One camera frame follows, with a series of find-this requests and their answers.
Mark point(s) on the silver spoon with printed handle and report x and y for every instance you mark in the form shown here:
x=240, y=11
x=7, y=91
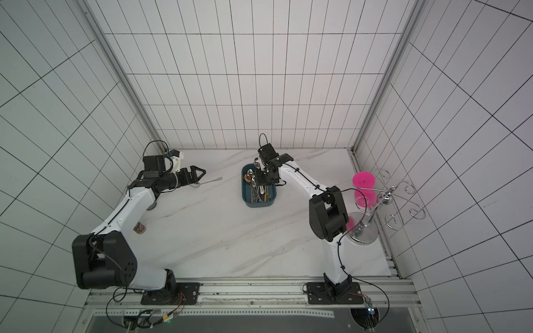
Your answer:
x=258, y=163

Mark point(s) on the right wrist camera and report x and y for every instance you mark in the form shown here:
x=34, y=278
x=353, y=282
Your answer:
x=267, y=153

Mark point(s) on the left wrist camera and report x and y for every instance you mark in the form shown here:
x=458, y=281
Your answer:
x=157, y=165

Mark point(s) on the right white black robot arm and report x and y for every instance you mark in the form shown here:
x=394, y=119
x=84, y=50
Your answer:
x=328, y=219

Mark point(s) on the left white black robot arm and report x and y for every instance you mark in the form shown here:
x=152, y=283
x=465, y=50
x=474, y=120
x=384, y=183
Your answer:
x=104, y=258

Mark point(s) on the clear plastic cup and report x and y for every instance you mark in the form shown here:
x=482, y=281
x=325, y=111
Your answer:
x=152, y=206

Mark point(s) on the small brown spice jar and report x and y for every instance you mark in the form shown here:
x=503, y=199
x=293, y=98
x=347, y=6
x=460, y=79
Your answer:
x=139, y=228

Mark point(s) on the teal plastic storage box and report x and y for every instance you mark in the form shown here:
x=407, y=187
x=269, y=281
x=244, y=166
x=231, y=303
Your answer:
x=253, y=195

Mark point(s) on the pink plastic cup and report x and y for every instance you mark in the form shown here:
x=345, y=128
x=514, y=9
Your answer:
x=365, y=196

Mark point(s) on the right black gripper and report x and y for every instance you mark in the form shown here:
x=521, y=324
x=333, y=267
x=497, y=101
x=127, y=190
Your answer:
x=264, y=175

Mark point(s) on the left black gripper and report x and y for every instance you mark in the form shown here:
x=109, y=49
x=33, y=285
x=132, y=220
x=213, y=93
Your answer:
x=188, y=179

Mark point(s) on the chrome wire cup rack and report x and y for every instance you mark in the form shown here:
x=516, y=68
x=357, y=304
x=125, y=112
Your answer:
x=363, y=225

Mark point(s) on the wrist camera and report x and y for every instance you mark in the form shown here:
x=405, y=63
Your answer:
x=157, y=165
x=267, y=153

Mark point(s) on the aluminium mounting rail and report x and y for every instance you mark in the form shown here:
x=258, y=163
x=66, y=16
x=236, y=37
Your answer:
x=258, y=296

